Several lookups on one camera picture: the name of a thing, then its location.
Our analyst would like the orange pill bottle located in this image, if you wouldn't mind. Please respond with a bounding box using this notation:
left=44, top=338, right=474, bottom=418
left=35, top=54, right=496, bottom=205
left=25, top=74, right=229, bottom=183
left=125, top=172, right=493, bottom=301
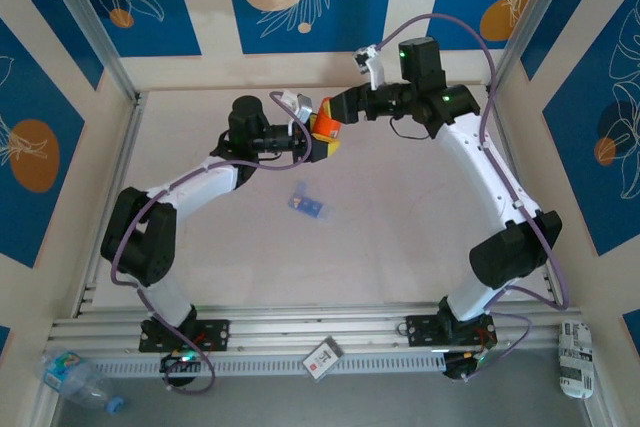
left=309, top=110, right=345, bottom=142

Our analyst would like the small blue packet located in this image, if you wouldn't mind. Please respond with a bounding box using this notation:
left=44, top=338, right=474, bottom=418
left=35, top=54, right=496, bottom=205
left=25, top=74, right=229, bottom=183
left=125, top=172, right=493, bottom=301
left=287, top=180, right=335, bottom=222

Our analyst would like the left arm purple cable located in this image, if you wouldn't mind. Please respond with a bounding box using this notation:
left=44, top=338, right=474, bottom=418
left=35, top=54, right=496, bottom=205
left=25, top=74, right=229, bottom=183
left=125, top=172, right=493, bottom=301
left=110, top=91, right=315, bottom=395

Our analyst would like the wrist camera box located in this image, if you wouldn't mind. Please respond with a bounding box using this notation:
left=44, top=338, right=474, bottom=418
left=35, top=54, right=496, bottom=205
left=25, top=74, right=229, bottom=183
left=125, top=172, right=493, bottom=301
left=279, top=90, right=316, bottom=124
left=353, top=44, right=387, bottom=92

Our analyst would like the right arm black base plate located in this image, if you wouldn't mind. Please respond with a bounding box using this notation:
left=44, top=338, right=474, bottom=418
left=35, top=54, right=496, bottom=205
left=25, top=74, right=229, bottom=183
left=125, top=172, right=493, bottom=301
left=404, top=313, right=500, bottom=349

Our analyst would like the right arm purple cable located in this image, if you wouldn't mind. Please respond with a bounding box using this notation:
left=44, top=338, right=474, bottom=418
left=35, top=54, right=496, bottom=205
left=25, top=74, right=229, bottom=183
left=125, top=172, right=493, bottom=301
left=372, top=12, right=571, bottom=383

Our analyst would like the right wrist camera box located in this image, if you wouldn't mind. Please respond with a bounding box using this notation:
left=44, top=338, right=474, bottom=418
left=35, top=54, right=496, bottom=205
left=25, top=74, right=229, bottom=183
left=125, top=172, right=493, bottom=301
left=353, top=44, right=387, bottom=92

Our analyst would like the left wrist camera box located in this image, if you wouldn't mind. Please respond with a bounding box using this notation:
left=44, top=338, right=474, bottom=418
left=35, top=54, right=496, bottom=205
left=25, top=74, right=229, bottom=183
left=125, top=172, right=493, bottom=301
left=279, top=90, right=316, bottom=124

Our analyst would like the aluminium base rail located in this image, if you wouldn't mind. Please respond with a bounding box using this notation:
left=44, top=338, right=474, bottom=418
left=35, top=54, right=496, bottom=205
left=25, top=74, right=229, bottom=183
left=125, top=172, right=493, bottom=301
left=47, top=300, right=586, bottom=352

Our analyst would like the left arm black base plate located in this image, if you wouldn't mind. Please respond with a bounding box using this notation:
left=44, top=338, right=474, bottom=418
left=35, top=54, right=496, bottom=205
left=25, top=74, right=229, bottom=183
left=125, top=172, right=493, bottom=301
left=137, top=318, right=232, bottom=354

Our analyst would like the aluminium frame post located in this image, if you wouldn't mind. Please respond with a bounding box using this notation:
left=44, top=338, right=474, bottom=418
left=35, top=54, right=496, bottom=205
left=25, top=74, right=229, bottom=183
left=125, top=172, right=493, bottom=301
left=34, top=0, right=142, bottom=103
left=485, top=0, right=617, bottom=101

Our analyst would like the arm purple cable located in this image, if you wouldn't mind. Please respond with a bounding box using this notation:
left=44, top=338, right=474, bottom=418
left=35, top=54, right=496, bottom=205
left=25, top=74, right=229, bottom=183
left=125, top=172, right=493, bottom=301
left=372, top=12, right=571, bottom=383
left=110, top=91, right=315, bottom=395

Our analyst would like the clear plastic water bottle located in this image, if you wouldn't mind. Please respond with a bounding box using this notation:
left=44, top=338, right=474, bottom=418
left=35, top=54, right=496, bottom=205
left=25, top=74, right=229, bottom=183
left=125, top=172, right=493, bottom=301
left=37, top=349, right=125, bottom=416

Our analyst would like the white card with red mark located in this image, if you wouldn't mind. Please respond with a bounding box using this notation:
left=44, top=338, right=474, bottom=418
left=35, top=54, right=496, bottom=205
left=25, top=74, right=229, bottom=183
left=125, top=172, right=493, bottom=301
left=301, top=335, right=345, bottom=381

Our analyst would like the grey slotted cable duct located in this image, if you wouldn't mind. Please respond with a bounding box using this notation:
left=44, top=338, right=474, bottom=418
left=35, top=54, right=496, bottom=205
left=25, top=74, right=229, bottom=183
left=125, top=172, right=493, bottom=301
left=89, top=349, right=451, bottom=379

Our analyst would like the aluminium table side rail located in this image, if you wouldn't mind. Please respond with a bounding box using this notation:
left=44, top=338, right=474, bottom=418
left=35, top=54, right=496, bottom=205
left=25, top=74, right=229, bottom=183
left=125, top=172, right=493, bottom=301
left=72, top=91, right=147, bottom=321
left=485, top=89, right=565, bottom=309

